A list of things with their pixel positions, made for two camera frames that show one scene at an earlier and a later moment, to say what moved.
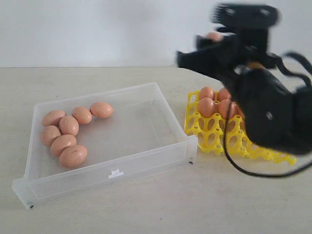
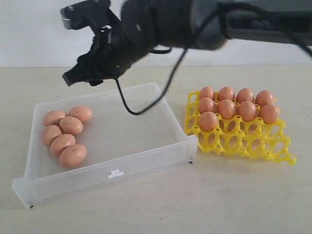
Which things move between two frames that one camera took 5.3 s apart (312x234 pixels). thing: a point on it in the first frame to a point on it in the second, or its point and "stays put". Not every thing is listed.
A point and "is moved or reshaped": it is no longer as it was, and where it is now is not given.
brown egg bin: (68, 125) is moved or reshaped
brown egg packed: (207, 91) stays put
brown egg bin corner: (214, 36) to (270, 113)
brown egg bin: (101, 110) to (207, 121)
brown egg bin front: (73, 156) stays put
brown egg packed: (206, 107) stays put
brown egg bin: (62, 142) stays put
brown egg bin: (48, 133) stays put
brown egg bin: (52, 118) stays put
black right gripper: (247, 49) to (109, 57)
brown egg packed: (224, 94) stays put
